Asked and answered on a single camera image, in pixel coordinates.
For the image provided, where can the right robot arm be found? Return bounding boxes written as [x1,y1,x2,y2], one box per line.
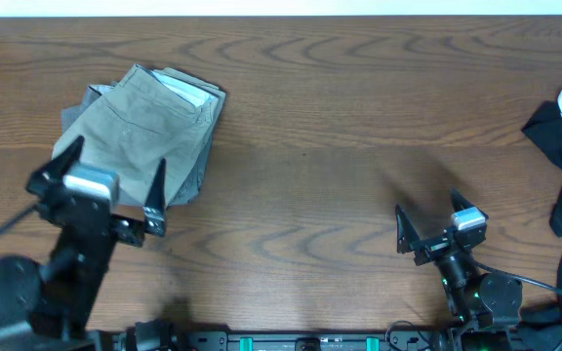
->
[395,189,523,350]

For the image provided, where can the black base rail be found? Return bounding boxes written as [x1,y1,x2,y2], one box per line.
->
[114,319,451,351]

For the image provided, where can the folded dark grey shorts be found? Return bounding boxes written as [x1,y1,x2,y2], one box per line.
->
[61,81,213,207]

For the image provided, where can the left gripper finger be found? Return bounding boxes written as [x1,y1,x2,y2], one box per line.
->
[25,136,85,198]
[143,158,166,237]

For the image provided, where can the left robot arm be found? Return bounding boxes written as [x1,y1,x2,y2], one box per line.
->
[0,136,179,350]

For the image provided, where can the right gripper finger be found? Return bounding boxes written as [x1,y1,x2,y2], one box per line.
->
[450,188,474,213]
[395,205,420,254]

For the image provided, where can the light khaki green pants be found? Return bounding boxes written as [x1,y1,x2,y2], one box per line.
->
[53,64,226,206]

